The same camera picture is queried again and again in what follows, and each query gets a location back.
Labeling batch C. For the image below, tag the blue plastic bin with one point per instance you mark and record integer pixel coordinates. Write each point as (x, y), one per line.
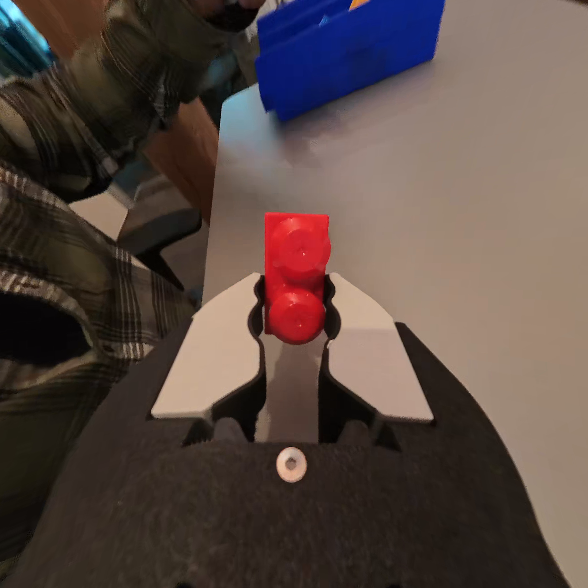
(344, 59)

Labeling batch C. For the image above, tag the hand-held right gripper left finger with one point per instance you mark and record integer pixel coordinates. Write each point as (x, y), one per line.
(211, 363)

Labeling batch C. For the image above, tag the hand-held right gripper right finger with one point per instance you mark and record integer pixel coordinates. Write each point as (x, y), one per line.
(376, 367)

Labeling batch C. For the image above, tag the grey office chair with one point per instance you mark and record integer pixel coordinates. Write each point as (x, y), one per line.
(160, 229)

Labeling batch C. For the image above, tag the red two-stud mega block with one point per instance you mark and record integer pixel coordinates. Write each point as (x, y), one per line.
(296, 248)

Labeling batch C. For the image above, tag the person's left forearm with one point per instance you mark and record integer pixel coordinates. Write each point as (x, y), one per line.
(128, 69)

